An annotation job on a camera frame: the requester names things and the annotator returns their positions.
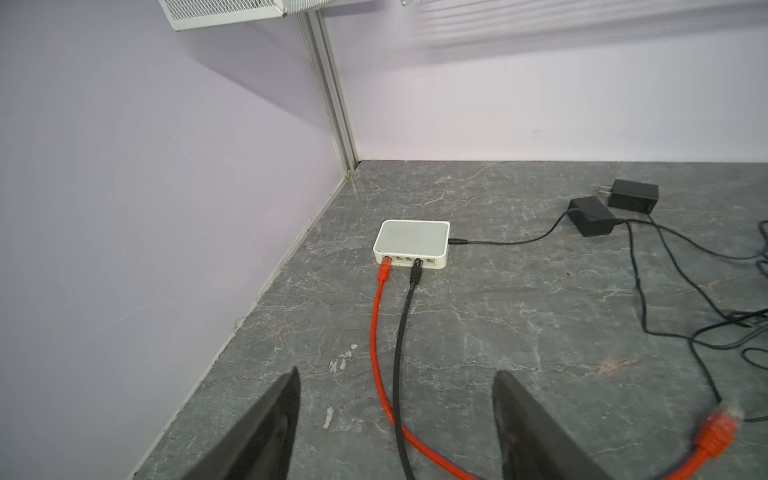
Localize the white mesh box basket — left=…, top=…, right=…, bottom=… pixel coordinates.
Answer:
left=159, top=0, right=331, bottom=31

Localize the black power adapter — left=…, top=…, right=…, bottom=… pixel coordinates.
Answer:
left=567, top=196, right=624, bottom=238
left=598, top=179, right=659, bottom=214

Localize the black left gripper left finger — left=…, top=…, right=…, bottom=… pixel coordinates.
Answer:
left=184, top=368, right=301, bottom=480

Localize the black power adapter far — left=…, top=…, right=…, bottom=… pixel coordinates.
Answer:
left=598, top=179, right=659, bottom=214

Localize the black power adapter near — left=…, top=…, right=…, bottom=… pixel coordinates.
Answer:
left=567, top=196, right=624, bottom=238

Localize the black ethernet cable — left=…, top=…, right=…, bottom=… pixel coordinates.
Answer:
left=391, top=259, right=424, bottom=480

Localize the red ethernet cable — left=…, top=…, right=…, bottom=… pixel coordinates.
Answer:
left=369, top=255, right=740, bottom=480

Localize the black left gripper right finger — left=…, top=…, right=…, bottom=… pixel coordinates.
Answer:
left=492, top=370, right=610, bottom=480

